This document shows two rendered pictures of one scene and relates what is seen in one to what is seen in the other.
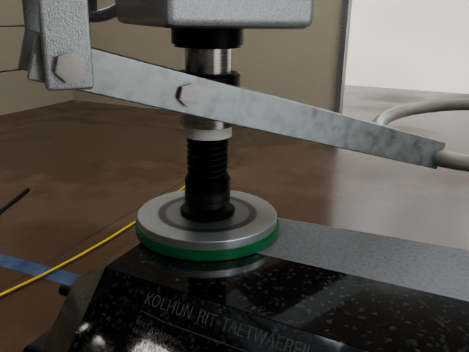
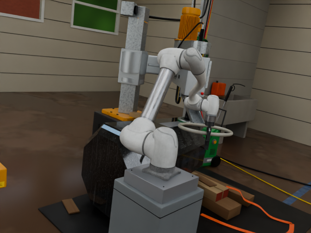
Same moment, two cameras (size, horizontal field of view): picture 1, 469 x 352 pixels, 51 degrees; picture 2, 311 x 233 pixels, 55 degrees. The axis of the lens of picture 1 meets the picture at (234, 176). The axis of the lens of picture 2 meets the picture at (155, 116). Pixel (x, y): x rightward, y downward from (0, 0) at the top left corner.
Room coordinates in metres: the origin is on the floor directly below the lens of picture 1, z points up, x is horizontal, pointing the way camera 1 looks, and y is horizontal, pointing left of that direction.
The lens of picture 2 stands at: (1.41, -3.12, 1.60)
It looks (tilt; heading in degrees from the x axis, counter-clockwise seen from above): 13 degrees down; 109
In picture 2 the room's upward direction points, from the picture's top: 8 degrees clockwise
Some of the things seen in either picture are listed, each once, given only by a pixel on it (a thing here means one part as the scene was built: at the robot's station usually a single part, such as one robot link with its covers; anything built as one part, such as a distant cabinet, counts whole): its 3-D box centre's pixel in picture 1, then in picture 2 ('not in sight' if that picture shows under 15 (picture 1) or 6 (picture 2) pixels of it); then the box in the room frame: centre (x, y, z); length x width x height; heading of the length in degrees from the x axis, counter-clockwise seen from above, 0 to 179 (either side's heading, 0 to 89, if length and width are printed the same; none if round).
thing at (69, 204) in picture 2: not in sight; (70, 205); (-0.08, -0.90, 0.02); 0.25 x 0.10 x 0.01; 143
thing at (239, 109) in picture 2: not in sight; (226, 117); (0.82, 3.10, 0.43); 1.30 x 0.62 x 0.86; 67
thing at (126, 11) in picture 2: not in sight; (129, 9); (-0.19, 0.09, 2.00); 0.20 x 0.18 x 0.15; 157
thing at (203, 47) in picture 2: not in sight; (191, 48); (0.54, 0.35, 1.66); 0.96 x 0.25 x 0.17; 118
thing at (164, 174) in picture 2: not in sight; (164, 167); (0.94, -1.47, 0.91); 0.22 x 0.18 x 0.06; 77
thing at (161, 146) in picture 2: not in sight; (163, 145); (0.93, -1.49, 1.05); 0.18 x 0.16 x 0.22; 168
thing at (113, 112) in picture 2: not in sight; (127, 113); (-0.12, 0.22, 0.76); 0.49 x 0.49 x 0.05; 67
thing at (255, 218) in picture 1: (207, 215); (187, 119); (0.70, 0.04, 0.89); 0.21 x 0.21 x 0.01
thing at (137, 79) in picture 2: not in sight; (133, 66); (-0.12, 0.22, 1.36); 0.35 x 0.35 x 0.41
